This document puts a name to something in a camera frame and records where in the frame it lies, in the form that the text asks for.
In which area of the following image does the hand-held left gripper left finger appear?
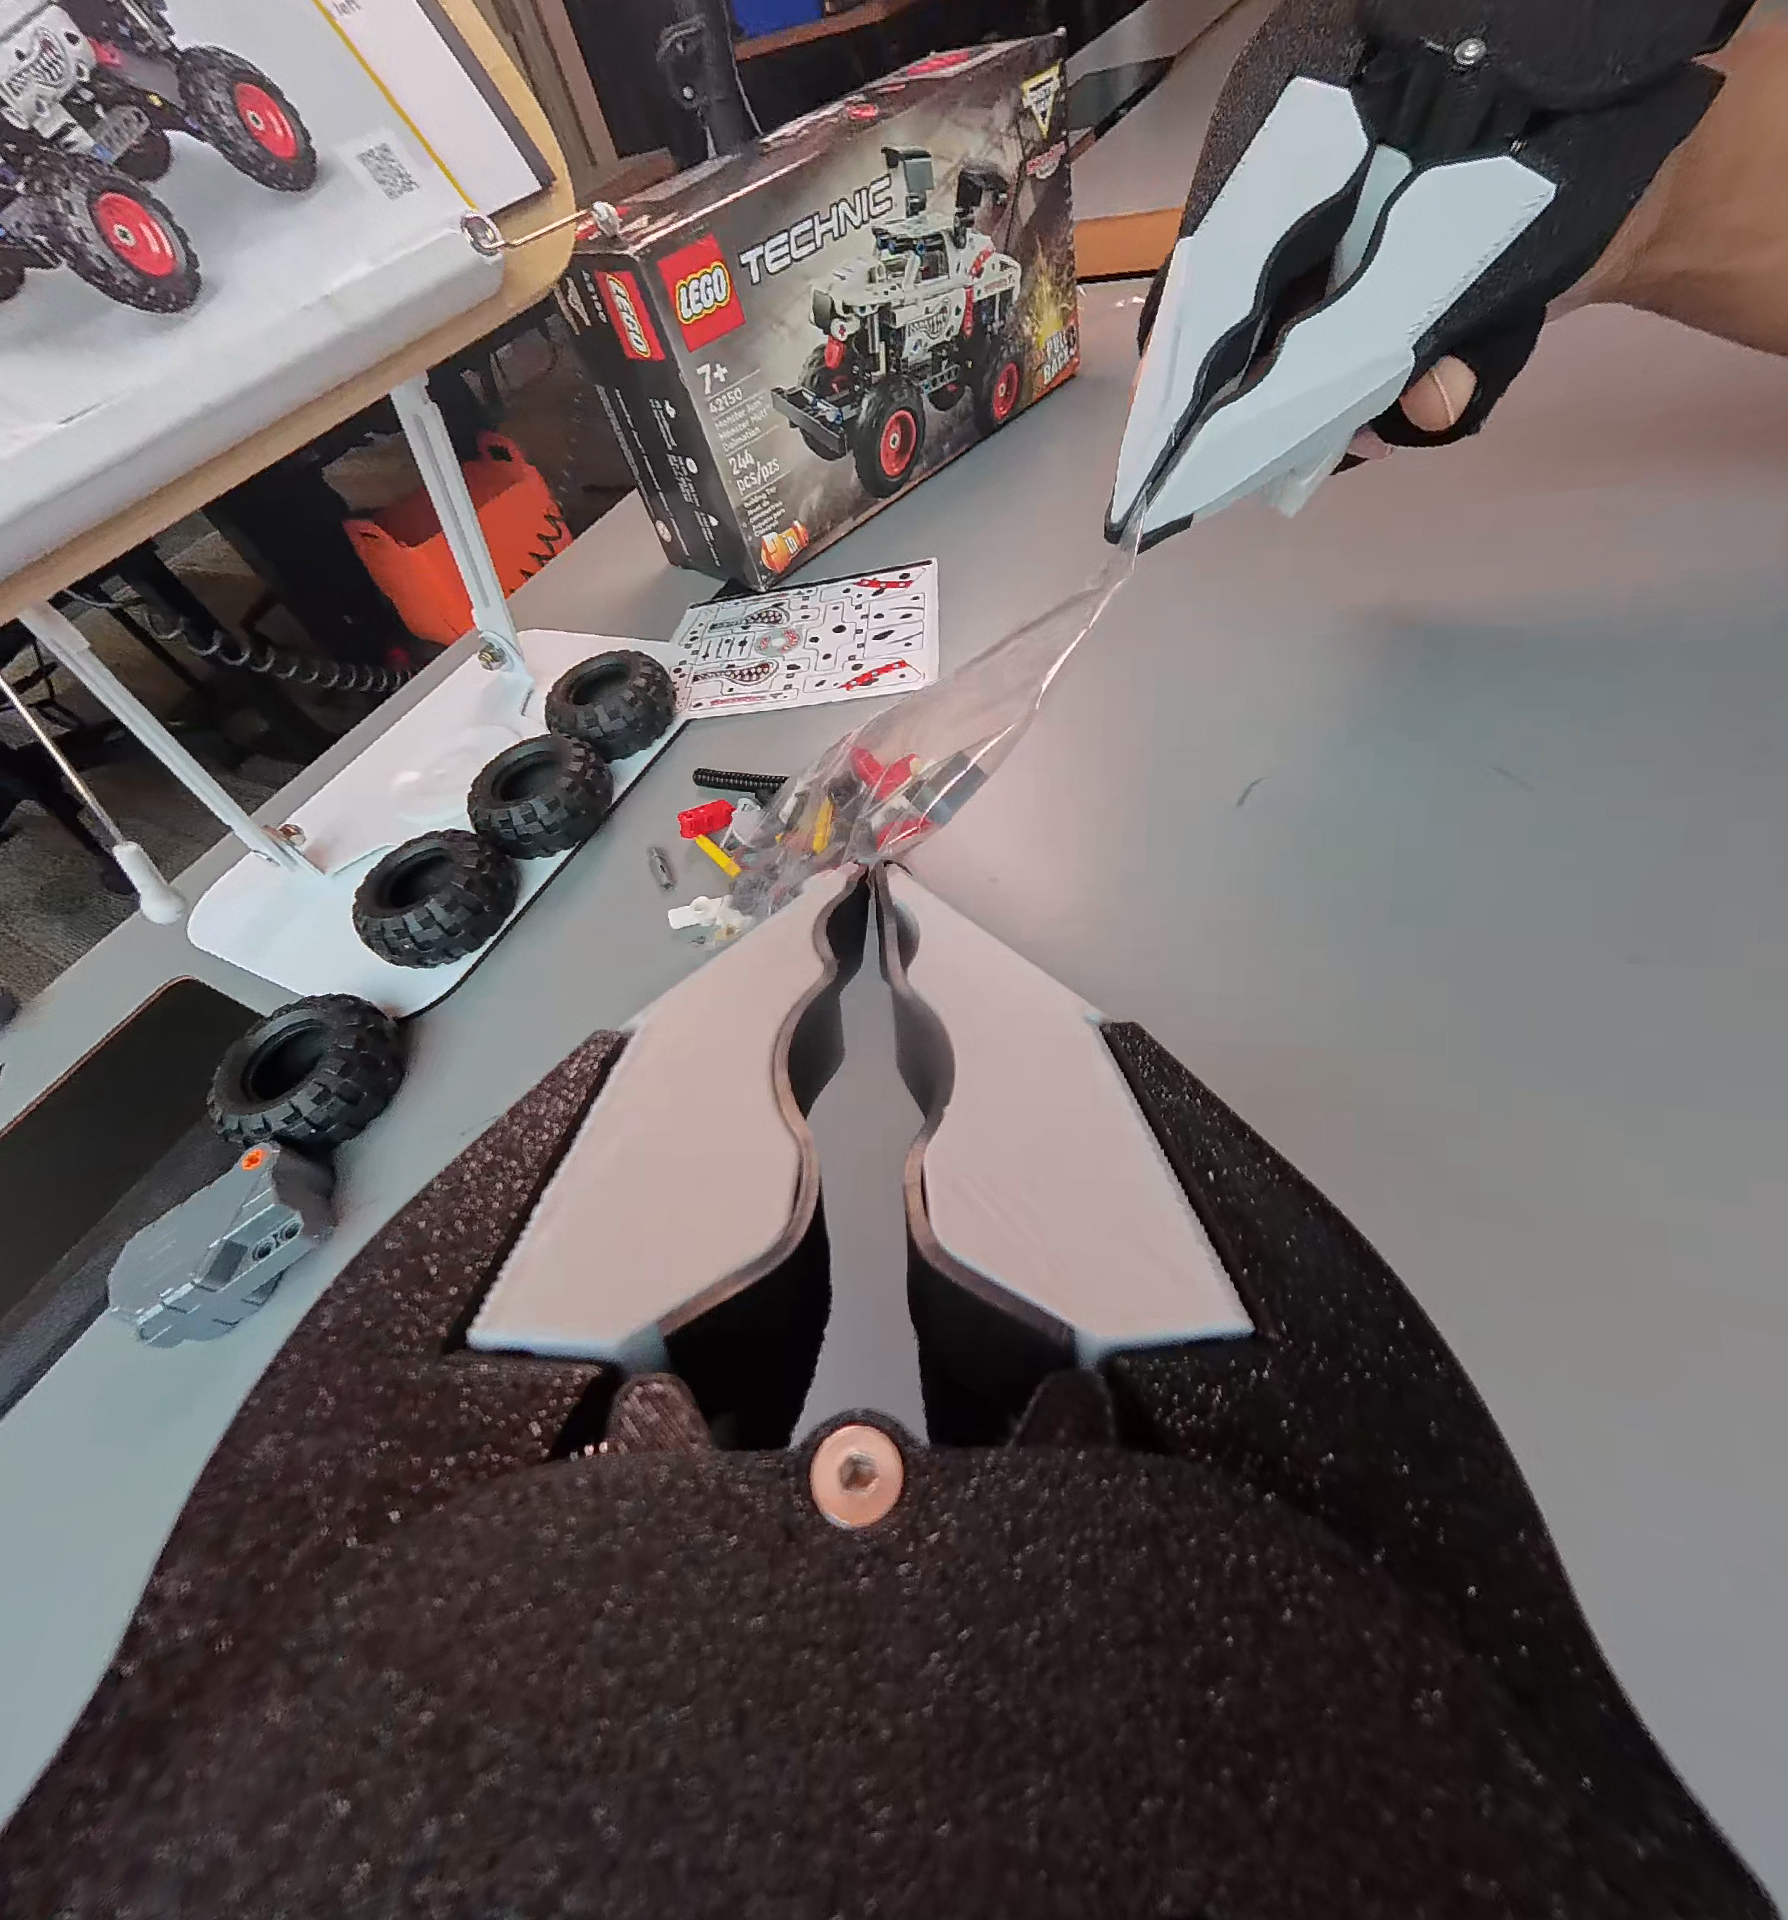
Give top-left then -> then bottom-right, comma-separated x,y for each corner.
466,863 -> 873,1376

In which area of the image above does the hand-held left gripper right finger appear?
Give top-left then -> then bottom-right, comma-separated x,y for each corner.
871,863 -> 1256,1369

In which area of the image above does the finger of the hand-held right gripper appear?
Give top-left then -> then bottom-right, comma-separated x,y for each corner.
1102,75 -> 1381,544
1136,151 -> 1558,549

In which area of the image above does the pile of toy bricks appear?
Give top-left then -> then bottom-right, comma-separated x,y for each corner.
646,794 -> 752,953

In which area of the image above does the clear bag of mixed bricks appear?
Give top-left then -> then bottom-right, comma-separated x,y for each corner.
720,512 -> 1154,916

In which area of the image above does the grey desk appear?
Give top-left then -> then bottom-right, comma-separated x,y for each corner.
0,209 -> 1788,1908

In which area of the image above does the printed task sheet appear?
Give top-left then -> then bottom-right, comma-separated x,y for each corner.
316,0 -> 556,194

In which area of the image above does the person's right hand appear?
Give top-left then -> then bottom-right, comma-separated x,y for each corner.
1343,23 -> 1788,468

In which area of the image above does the wood edged grey table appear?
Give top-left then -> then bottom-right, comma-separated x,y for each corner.
1066,0 -> 1285,278

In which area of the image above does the black toy tire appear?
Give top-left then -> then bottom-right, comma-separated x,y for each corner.
352,834 -> 519,970
543,651 -> 680,763
466,734 -> 616,863
205,992 -> 410,1157

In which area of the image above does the toy set box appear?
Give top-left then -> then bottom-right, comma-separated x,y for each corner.
552,32 -> 1080,593

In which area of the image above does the grey toy motor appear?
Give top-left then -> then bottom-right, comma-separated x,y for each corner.
107,1143 -> 339,1347

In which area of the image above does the instruction booklet on stand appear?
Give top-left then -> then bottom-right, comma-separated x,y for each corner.
0,0 -> 686,1022

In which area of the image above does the sticker sheet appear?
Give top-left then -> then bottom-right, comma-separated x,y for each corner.
667,561 -> 940,719

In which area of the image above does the toy instruction booklet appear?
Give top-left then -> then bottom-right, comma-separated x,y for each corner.
0,0 -> 461,439

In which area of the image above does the black coiled cable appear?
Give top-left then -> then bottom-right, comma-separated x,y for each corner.
160,593 -> 414,699

